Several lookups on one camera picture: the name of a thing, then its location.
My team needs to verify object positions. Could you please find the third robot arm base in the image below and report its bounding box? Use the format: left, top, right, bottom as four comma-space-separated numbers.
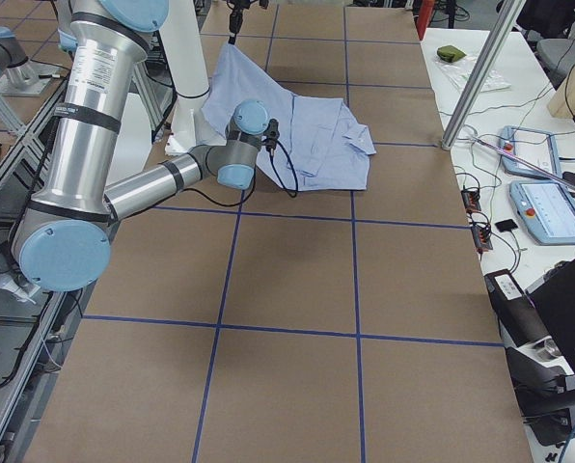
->
0, 26, 60, 96

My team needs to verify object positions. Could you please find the orange circuit board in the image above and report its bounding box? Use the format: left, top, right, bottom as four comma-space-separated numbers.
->
471, 222, 493, 255
461, 188, 482, 213

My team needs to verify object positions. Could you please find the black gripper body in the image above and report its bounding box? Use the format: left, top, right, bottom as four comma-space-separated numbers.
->
227, 0, 251, 34

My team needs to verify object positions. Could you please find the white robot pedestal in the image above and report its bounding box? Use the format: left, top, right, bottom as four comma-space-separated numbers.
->
160, 0, 223, 156

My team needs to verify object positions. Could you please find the clear plastic bag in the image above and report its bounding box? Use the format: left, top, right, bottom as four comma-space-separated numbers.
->
439, 61, 513, 92

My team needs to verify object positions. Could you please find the green cloth bundle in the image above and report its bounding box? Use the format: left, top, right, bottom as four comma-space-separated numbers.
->
436, 44, 466, 63

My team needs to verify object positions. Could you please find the white power strip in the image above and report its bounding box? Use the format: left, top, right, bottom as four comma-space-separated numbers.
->
0, 274, 41, 305

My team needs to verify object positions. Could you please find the lower teach pendant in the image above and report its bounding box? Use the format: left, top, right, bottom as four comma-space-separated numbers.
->
508, 180, 575, 246

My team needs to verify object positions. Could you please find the aluminium frame rack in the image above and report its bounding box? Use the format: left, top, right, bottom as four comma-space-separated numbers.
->
0, 83, 91, 462

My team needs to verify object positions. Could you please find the light blue striped shirt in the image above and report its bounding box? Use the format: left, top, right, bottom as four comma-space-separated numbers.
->
202, 43, 375, 192

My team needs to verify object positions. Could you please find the black machine with label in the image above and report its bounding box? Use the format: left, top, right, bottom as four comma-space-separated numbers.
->
484, 270, 575, 446

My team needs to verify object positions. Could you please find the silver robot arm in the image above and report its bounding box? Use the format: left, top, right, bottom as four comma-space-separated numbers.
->
11, 1, 269, 292

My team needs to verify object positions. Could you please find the teach pendant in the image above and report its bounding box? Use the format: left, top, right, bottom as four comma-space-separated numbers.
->
496, 125, 575, 180
508, 180, 575, 246

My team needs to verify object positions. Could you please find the upper teach pendant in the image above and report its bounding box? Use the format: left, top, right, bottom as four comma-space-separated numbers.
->
496, 125, 575, 180

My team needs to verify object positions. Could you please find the aluminium frame post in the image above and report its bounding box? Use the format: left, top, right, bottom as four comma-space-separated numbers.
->
441, 0, 526, 150

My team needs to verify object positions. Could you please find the red fire extinguisher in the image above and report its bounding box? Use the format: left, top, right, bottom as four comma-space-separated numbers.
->
416, 0, 436, 41

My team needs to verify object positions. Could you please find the small black device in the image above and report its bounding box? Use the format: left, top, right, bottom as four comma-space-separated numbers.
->
495, 219, 519, 232

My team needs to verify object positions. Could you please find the white plastic chair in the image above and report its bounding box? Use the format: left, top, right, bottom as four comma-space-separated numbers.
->
106, 93, 152, 186

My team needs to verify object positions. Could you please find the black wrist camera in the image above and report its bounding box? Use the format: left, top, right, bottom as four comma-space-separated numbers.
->
262, 118, 280, 157

